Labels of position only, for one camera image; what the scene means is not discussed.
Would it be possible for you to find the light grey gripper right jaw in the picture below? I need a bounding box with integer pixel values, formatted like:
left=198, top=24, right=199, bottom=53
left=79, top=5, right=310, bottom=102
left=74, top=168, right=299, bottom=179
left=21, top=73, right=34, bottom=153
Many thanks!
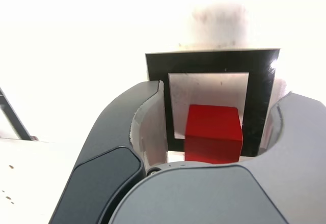
left=108, top=91, right=326, bottom=224

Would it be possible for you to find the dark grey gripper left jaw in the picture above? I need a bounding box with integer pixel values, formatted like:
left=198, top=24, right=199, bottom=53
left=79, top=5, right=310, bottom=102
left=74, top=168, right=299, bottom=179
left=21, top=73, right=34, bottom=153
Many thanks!
left=49, top=80, right=169, bottom=224

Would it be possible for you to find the red cube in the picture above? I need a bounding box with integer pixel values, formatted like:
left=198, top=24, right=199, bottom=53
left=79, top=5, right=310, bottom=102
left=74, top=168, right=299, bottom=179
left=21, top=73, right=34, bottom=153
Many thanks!
left=183, top=104, right=243, bottom=163

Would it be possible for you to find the black tape square outline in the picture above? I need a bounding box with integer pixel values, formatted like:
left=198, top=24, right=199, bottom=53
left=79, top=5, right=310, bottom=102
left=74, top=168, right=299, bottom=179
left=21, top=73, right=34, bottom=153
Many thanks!
left=145, top=47, right=281, bottom=158

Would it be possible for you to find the dark metal frame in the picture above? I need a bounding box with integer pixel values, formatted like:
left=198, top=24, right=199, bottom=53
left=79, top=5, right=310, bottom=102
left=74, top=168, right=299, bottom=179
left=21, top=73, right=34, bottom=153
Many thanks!
left=0, top=86, right=39, bottom=141

